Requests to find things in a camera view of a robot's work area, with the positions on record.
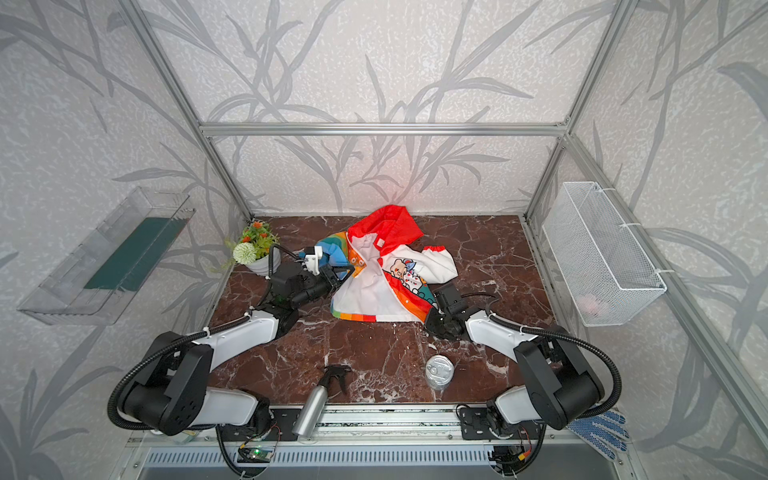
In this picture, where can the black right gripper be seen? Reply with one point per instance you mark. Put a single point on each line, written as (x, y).
(444, 298)

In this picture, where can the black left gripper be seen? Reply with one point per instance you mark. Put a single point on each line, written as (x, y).
(335, 275)

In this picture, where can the red white rainbow kids jacket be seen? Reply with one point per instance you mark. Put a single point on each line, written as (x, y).
(392, 281)

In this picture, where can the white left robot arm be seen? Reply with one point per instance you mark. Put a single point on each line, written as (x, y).
(169, 391)

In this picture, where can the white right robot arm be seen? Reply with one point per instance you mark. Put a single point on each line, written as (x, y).
(564, 378)

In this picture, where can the potted artificial flower plant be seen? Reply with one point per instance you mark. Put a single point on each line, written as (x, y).
(252, 248)

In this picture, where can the pink object in basket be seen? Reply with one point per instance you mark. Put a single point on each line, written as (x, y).
(590, 306)

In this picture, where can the silver spray bottle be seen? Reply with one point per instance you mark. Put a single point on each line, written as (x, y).
(314, 406)

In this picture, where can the blue white work glove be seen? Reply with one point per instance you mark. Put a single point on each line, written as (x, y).
(605, 433)

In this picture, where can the green circuit board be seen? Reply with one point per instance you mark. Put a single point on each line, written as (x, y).
(255, 455)

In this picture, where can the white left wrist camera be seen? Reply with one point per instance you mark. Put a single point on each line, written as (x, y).
(313, 258)

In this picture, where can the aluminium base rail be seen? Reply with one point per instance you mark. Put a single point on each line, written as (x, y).
(411, 435)

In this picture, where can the white wire mesh basket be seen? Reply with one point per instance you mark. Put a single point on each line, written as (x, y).
(598, 253)

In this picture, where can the aluminium cage frame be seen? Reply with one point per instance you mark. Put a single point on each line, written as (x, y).
(743, 393)

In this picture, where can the clear plastic wall shelf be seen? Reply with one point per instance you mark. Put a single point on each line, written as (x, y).
(95, 283)

